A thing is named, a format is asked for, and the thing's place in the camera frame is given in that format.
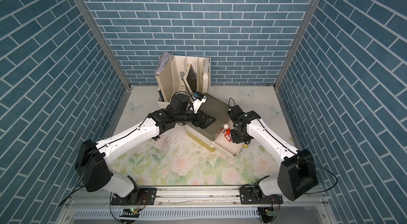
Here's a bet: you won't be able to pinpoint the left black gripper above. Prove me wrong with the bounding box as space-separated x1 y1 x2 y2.
174 107 216 129

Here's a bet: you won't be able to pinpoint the red key ring keys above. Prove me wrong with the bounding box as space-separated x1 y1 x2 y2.
224 129 232 142

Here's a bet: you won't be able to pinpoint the white drawer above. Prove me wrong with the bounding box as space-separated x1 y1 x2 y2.
210 126 244 159

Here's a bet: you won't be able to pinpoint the olive drawer cabinet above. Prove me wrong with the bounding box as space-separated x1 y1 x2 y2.
186 94 232 153

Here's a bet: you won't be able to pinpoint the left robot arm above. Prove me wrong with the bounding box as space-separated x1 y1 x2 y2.
75 93 215 203

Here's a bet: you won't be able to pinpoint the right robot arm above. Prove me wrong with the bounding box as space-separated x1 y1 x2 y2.
227 105 318 201

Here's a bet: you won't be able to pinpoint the black framed tablet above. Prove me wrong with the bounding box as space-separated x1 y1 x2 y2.
182 64 197 94

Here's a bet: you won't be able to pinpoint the floral table mat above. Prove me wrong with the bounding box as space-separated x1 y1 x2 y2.
110 86 294 186

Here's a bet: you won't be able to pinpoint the white file organizer rack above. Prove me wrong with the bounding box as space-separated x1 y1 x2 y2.
155 55 212 102

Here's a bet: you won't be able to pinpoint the purple paper folder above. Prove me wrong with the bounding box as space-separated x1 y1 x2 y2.
155 52 173 76

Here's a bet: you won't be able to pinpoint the right green circuit board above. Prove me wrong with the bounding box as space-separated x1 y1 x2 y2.
257 208 279 224

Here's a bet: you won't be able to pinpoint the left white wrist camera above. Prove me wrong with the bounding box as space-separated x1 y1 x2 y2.
192 92 207 114

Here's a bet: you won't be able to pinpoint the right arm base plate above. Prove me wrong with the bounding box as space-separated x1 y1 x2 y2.
240 185 283 205

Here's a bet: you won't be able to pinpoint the aluminium mounting rail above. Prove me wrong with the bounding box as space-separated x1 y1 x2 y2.
57 185 337 224

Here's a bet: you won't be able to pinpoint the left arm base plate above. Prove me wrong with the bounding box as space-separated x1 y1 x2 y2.
111 188 158 207

